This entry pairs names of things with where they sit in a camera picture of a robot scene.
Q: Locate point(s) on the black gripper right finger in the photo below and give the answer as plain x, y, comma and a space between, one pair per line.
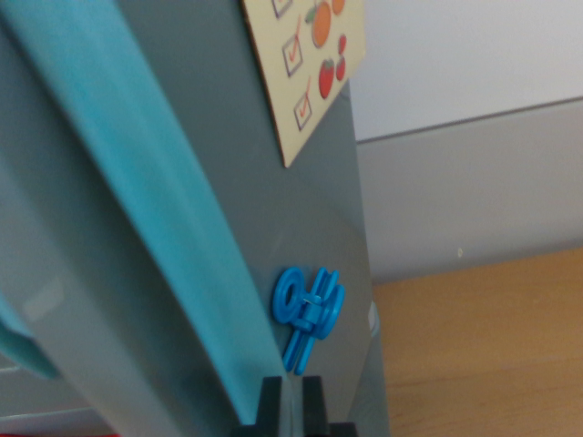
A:
314, 409

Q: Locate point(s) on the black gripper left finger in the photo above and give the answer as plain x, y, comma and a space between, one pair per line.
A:
272, 409

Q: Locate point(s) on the blue clip without card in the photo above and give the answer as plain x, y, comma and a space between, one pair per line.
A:
328, 314

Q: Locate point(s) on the cream shopping list card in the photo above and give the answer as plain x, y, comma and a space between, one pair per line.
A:
282, 114

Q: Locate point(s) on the grey toy refrigerator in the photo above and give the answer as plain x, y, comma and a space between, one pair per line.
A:
273, 218

